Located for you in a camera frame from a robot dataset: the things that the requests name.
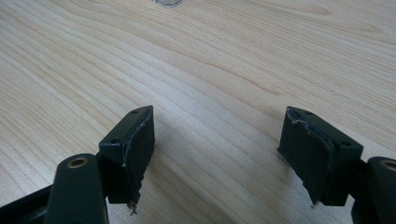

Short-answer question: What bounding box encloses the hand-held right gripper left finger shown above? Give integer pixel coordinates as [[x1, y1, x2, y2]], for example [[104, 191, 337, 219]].
[[98, 105, 156, 217]]

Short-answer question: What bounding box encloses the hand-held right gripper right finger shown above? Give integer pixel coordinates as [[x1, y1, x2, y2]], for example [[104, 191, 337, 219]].
[[276, 105, 364, 208]]

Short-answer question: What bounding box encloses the grey round table grommet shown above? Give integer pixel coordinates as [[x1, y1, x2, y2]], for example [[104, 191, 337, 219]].
[[151, 0, 186, 8]]

